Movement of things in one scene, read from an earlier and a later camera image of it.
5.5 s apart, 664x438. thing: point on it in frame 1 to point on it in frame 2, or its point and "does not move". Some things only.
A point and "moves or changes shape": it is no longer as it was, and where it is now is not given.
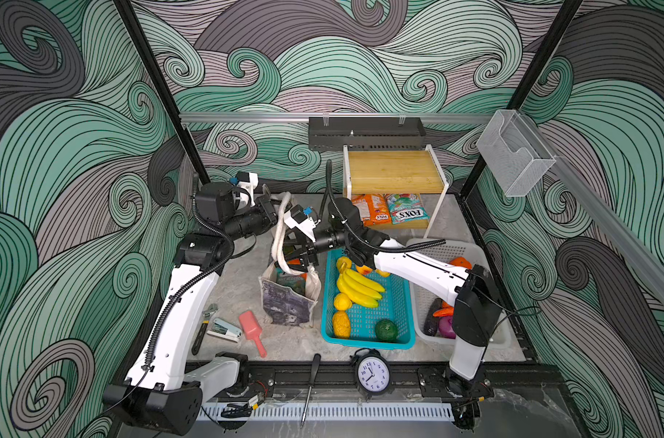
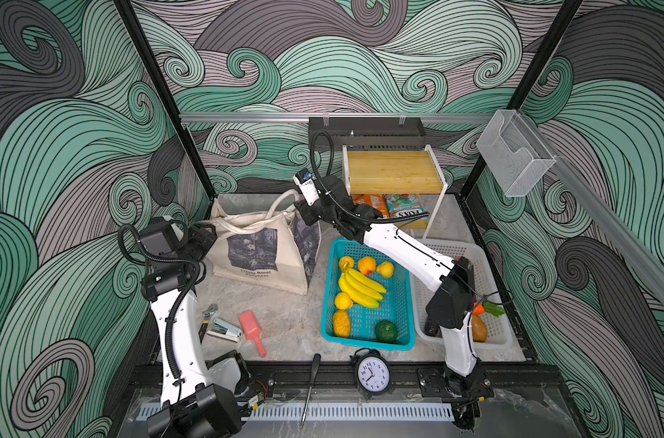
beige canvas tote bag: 287,297 moves or changes shape
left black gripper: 264,209 to 203,238
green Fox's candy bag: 406,207 does not move
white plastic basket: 420,296 does not move
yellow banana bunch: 359,289 does not move
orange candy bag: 375,208 does not move
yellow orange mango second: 365,269 does not move
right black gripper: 306,254 to 307,212
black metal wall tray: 326,132 does not move
